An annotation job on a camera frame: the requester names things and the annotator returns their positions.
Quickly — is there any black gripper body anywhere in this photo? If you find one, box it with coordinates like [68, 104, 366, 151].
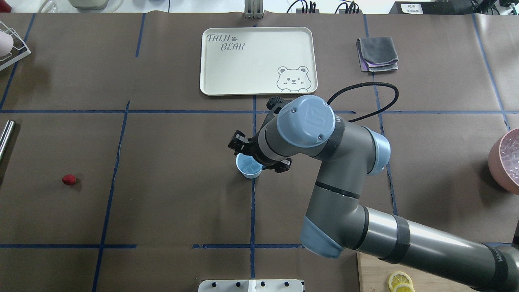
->
[243, 137, 268, 166]

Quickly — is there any steel muddler with black tip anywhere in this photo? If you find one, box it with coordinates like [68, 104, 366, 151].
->
[0, 120, 16, 160]

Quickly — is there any pink bowl of ice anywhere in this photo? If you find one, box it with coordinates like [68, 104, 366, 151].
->
[488, 128, 519, 195]

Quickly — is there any grey folded cloth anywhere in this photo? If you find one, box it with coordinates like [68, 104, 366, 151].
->
[356, 37, 399, 73]

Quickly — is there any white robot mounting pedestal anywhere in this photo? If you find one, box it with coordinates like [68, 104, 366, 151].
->
[198, 279, 305, 292]

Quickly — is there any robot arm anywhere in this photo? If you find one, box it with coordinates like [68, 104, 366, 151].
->
[228, 95, 518, 292]

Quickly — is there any light blue plastic cup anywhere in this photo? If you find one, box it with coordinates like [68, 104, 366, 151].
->
[236, 153, 263, 179]

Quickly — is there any lemon slices stack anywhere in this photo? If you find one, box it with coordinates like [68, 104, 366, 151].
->
[388, 271, 415, 292]

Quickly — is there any wooden cutting board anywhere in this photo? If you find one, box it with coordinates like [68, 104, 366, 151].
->
[357, 253, 475, 292]

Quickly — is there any red strawberry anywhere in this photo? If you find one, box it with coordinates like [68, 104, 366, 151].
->
[62, 174, 77, 185]

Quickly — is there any cream bear serving tray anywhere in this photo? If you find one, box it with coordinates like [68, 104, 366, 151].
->
[199, 27, 318, 96]

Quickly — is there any white wire cup rack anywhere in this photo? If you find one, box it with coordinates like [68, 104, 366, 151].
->
[0, 21, 32, 71]

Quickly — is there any aluminium frame post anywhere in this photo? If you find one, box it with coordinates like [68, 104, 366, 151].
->
[244, 0, 264, 19]

